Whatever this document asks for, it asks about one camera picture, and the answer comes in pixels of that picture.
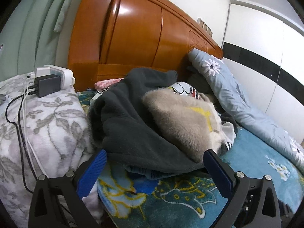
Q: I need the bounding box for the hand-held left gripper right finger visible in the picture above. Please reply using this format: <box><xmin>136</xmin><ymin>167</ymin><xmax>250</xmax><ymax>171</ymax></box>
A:
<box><xmin>203</xmin><ymin>148</ymin><xmax>282</xmax><ymax>228</ymax></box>

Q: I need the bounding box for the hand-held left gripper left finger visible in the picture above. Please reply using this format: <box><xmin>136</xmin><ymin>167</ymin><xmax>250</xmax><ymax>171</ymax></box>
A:
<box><xmin>28</xmin><ymin>149</ymin><xmax>107</xmax><ymax>228</ymax></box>

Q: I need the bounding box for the dark grey fleece garment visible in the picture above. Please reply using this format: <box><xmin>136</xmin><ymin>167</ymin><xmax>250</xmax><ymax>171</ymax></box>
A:
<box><xmin>88</xmin><ymin>67</ymin><xmax>238</xmax><ymax>180</ymax></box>

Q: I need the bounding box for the beige fuzzy sweater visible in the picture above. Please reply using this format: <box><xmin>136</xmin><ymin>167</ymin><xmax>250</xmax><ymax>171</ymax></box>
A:
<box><xmin>142</xmin><ymin>89</ymin><xmax>222</xmax><ymax>163</ymax></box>

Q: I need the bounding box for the black white striped garment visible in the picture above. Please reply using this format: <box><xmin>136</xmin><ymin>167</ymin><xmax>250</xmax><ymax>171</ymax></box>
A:
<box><xmin>220</xmin><ymin>140</ymin><xmax>234</xmax><ymax>154</ymax></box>

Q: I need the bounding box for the blue floral blanket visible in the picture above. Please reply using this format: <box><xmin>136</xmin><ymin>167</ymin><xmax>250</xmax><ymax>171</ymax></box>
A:
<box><xmin>76</xmin><ymin>91</ymin><xmax>304</xmax><ymax>228</ymax></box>

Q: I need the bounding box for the blue grey knit garment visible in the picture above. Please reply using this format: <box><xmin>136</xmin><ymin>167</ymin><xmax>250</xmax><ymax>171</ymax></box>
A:
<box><xmin>126</xmin><ymin>164</ymin><xmax>181</xmax><ymax>180</ymax></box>

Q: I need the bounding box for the grey leaf print blanket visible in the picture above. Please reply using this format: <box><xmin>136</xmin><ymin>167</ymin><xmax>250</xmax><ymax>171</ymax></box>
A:
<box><xmin>0</xmin><ymin>75</ymin><xmax>105</xmax><ymax>228</ymax></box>

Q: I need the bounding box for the light blue floral quilt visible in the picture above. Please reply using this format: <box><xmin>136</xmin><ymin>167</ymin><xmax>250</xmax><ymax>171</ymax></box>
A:
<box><xmin>188</xmin><ymin>48</ymin><xmax>304</xmax><ymax>175</ymax></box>

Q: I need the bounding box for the white printed garment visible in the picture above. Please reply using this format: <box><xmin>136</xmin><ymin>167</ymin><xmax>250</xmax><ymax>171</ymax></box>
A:
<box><xmin>166</xmin><ymin>82</ymin><xmax>202</xmax><ymax>99</ymax></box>

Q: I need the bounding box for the pink cloth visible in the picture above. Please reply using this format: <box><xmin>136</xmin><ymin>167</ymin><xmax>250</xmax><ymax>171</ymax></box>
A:
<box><xmin>94</xmin><ymin>79</ymin><xmax>124</xmax><ymax>92</ymax></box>

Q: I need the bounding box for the dark grey charger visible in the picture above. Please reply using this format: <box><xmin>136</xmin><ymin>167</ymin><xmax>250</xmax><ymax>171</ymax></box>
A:
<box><xmin>34</xmin><ymin>74</ymin><xmax>63</xmax><ymax>98</ymax></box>

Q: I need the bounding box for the white power strip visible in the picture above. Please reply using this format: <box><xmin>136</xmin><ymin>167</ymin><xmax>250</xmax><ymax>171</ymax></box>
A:
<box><xmin>34</xmin><ymin>65</ymin><xmax>76</xmax><ymax>91</ymax></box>

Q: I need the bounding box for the white wardrobe with black stripe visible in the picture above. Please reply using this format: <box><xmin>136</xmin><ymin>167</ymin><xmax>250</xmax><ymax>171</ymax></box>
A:
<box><xmin>222</xmin><ymin>0</ymin><xmax>304</xmax><ymax>148</ymax></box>

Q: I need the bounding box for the wooden headboard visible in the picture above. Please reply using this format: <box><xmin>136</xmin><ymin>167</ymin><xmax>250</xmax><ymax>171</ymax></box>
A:
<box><xmin>67</xmin><ymin>0</ymin><xmax>224</xmax><ymax>93</ymax></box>

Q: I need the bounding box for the green curtain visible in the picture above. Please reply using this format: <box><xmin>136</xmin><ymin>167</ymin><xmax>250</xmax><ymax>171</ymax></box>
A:
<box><xmin>0</xmin><ymin>0</ymin><xmax>82</xmax><ymax>82</ymax></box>

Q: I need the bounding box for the black cable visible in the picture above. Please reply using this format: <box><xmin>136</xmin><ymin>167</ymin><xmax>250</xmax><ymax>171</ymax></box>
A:
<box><xmin>5</xmin><ymin>85</ymin><xmax>38</xmax><ymax>194</ymax></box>

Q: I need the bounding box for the white cable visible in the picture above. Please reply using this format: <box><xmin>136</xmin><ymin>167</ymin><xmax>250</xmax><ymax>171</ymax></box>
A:
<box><xmin>22</xmin><ymin>76</ymin><xmax>48</xmax><ymax>178</ymax></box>

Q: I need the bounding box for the wall switch panel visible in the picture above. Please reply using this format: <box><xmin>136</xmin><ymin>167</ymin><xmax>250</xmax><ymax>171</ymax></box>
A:
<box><xmin>197</xmin><ymin>17</ymin><xmax>212</xmax><ymax>37</ymax></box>

